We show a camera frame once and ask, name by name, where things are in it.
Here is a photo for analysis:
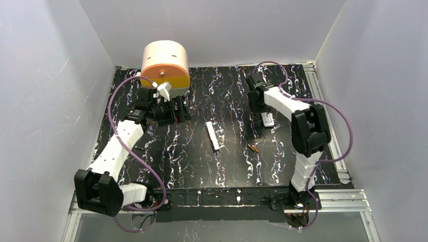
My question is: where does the white remote control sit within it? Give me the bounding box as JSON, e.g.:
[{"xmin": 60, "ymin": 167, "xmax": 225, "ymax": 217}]
[{"xmin": 260, "ymin": 112, "xmax": 275, "ymax": 128}]

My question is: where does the long white rectangular block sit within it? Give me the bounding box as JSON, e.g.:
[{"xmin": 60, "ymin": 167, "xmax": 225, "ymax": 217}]
[{"xmin": 205, "ymin": 121, "xmax": 220, "ymax": 152}]

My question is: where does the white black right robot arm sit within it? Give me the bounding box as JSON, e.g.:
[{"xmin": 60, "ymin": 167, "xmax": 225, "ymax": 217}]
[{"xmin": 246, "ymin": 74, "xmax": 331, "ymax": 206}]

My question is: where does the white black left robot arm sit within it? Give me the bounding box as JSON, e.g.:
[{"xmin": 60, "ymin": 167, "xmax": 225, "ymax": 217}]
[{"xmin": 74, "ymin": 84, "xmax": 191, "ymax": 217}]

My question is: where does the cylindrical drawer box orange front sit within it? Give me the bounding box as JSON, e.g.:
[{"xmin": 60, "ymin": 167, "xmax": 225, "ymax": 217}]
[{"xmin": 141, "ymin": 40, "xmax": 190, "ymax": 98}]

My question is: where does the orange green battery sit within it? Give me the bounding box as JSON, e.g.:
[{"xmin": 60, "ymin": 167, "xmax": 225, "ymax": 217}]
[{"xmin": 247, "ymin": 144, "xmax": 255, "ymax": 152}]

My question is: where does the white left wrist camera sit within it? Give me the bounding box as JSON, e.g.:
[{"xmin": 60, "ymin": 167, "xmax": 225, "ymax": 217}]
[{"xmin": 152, "ymin": 82, "xmax": 172, "ymax": 102}]

